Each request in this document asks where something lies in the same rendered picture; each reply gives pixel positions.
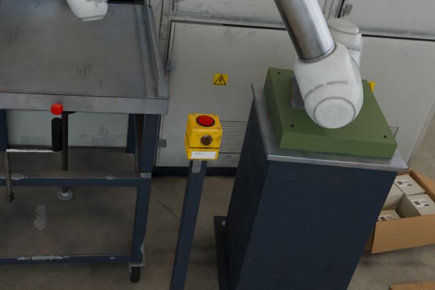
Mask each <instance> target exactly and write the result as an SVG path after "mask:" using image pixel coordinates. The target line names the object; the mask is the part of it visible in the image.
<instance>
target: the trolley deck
mask: <svg viewBox="0 0 435 290"><path fill-rule="evenodd" d="M107 5H108V8H107V12H106V15H105V16H104V18H103V19H99V20H95V21H87V22H84V21H82V20H80V19H78V18H77V17H76V16H75V15H74V13H73V12H72V10H71V8H70V7H69V5H68V2H67V1H66V0H0V109H17V110H35V111H51V106H52V104H54V103H56V102H59V103H60V104H61V105H62V106H63V111H72V112H90V113H127V114H145V115H167V114H168V104H169V94H168V88H167V84H166V77H165V73H164V67H163V63H162V56H161V50H160V46H159V40H158V35H157V29H156V25H155V19H154V15H153V9H152V7H148V9H149V13H150V20H151V27H152V31H153V38H154V43H155V50H156V54H157V61H158V65H159V72H160V77H161V80H160V86H159V95H160V98H146V93H145V87H144V77H143V71H142V61H141V55H140V45H139V35H138V29H137V18H136V13H135V6H129V5H114V4H107Z"/></svg>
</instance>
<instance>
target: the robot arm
mask: <svg viewBox="0 0 435 290"><path fill-rule="evenodd" d="M107 1H108V0H67V2H68V5H69V7H70V8H71V10H72V12H73V13H74V15H75V16H76V17H77V18H78V19H80V20H82V21H84V22H87V21H95V20H99V19H103V18H104V16H105V15H106V12H107V8H108V5H107ZM274 2H275V4H276V7H277V9H278V11H279V13H280V16H281V18H282V21H283V22H284V25H285V27H286V30H287V32H288V34H289V37H290V38H291V41H292V43H293V46H294V48H295V50H296V53H297V55H298V56H297V57H296V60H295V63H294V66H293V70H294V74H295V75H294V76H292V77H291V79H290V81H291V83H292V94H291V101H290V103H289V106H290V107H291V108H293V109H303V110H306V113H307V114H308V115H309V117H310V118H311V119H312V120H313V121H314V122H315V123H316V124H318V125H319V126H321V127H323V128H340V127H343V126H345V125H346V124H348V123H350V122H352V121H353V120H354V119H355V117H356V116H357V115H358V114H359V111H360V110H361V107H362V104H363V84H362V80H361V75H360V72H359V67H360V62H361V52H362V49H363V39H362V35H361V31H360V30H359V29H358V27H357V25H355V24H354V23H352V22H351V21H348V20H345V19H340V18H331V19H329V20H327V21H326V20H325V19H324V16H323V13H322V11H321V8H320V5H319V3H318V0H274Z"/></svg>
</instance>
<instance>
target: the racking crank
mask: <svg viewBox="0 0 435 290"><path fill-rule="evenodd" d="M62 122H63V120H62V119H61V118H53V119H52V120H51V130H52V131H51V132H52V148H6V149H5V150H3V153H4V161H5V177H6V193H5V195H6V200H7V201H8V202H9V203H10V202H11V201H13V200H14V193H13V192H12V182H11V172H10V155H9V153H60V152H62V151H63V123H62Z"/></svg>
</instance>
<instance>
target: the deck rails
mask: <svg viewBox="0 0 435 290"><path fill-rule="evenodd" d="M135 13H136V18H137V29H138V35H139V45H140V55H141V61H142V71H143V77H144V87H145V93H146V98H160V95H159V86H160V80H161V77H160V72H159V65H158V61H157V54H156V50H155V43H154V38H153V31H152V27H151V20H150V13H149V9H148V2H147V0H144V2H143V6H142V5H135Z"/></svg>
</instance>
